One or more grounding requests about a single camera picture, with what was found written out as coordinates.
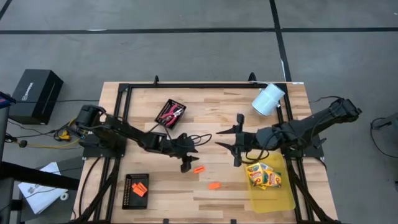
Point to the black cardboard box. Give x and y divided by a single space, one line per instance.
34 96

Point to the long black mesh basket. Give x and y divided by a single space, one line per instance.
135 202

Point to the blue and red object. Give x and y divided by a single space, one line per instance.
4 100

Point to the small white tape roll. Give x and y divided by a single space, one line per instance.
62 196

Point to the yellow transparent plastic bin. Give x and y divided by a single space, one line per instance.
273 202

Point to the black frame clamp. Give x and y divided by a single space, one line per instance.
166 221
156 79
252 77
233 221

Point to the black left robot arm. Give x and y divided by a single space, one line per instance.
124 130

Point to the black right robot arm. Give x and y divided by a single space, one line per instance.
311 124

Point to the small electronics board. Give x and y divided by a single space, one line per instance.
77 132

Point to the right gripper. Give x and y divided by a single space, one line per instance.
252 141

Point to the round black plug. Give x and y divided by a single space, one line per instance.
22 143

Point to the black desk frame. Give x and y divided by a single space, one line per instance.
31 175

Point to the white label sticker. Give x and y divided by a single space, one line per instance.
298 83

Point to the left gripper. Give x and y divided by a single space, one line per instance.
178 146

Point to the white paper stack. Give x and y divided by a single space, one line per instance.
40 196

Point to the small black mesh basket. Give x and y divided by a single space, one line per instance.
166 105

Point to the white paper roll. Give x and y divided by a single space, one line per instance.
268 99

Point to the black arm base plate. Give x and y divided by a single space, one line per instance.
311 152
119 151

